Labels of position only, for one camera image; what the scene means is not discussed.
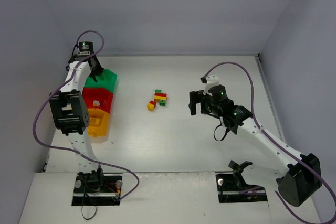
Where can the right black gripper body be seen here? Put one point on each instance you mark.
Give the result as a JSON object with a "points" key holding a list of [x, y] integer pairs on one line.
{"points": [[196, 100]]}

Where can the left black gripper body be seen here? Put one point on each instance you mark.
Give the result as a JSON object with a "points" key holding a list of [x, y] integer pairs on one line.
{"points": [[95, 69]]}

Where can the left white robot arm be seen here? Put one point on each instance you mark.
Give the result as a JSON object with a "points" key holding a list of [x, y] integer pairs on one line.
{"points": [[71, 114]]}

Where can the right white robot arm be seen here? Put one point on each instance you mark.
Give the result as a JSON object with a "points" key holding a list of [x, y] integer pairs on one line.
{"points": [[297, 176]]}

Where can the green plastic bin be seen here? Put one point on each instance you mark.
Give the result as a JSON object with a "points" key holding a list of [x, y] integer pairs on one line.
{"points": [[107, 80]]}

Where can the red plastic bin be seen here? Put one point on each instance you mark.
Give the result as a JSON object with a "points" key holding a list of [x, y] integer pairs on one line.
{"points": [[98, 98]]}

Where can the stacked multicolor lego block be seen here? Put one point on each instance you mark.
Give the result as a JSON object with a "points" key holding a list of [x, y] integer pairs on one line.
{"points": [[160, 97]]}

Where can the yellow red lego block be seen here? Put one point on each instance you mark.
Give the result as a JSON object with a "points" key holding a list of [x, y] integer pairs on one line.
{"points": [[151, 105]]}

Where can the yellow plastic bin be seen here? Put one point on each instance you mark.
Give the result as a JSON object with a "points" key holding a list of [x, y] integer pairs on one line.
{"points": [[99, 122]]}

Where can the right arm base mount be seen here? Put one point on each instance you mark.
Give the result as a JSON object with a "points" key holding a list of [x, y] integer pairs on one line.
{"points": [[232, 189]]}

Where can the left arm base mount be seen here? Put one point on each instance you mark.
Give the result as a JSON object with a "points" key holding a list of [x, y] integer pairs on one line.
{"points": [[107, 194]]}

